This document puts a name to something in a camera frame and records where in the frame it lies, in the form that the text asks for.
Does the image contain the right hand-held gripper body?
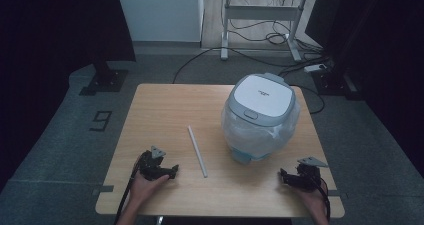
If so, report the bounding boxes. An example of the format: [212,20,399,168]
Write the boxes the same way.
[290,156,329,192]

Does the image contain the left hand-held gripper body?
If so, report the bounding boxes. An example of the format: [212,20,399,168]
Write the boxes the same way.
[137,145,169,181]

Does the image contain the white straw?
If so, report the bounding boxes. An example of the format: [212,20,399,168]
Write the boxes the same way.
[186,124,209,179]

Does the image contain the clear plastic bin liner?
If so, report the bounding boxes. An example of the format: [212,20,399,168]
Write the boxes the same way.
[221,99,301,160]

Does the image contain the white lidded trash can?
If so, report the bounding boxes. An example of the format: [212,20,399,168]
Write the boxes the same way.
[221,72,301,166]

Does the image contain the person's left hand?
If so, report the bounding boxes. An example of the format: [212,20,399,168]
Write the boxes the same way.
[129,171,171,207]

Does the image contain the person's right hand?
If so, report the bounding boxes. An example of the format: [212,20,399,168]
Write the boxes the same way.
[293,181,329,217]

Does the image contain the grey tape strip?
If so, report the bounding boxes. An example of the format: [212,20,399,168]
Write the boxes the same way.
[92,184,115,196]
[327,189,348,200]

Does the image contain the black square stand base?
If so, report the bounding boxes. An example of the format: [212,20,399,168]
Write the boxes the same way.
[311,69,364,102]

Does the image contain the white power strip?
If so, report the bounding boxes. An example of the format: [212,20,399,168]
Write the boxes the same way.
[302,63,330,74]

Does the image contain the dark curtain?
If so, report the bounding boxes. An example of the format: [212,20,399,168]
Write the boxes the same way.
[304,0,424,178]
[0,0,137,193]

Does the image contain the white partition panel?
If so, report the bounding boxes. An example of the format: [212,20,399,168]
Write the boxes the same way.
[115,0,205,43]

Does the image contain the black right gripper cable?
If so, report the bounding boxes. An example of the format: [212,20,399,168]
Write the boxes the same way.
[314,177,332,223]

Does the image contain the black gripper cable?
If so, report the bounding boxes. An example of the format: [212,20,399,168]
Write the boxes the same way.
[114,154,145,225]
[314,177,332,223]

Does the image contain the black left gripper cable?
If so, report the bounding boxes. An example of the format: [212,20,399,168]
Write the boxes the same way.
[114,154,145,225]

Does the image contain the black looped floor cable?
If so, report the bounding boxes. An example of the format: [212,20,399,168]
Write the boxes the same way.
[298,84,326,116]

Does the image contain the black stand base plate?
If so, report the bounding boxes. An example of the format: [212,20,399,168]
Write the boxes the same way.
[78,60,130,97]

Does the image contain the long black floor cable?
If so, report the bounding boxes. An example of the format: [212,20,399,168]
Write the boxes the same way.
[172,46,284,85]

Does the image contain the tangle of black cables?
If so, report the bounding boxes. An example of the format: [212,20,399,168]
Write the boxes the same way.
[229,18,324,54]

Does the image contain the white desk frame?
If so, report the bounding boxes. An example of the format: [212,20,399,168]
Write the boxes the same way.
[213,0,345,62]

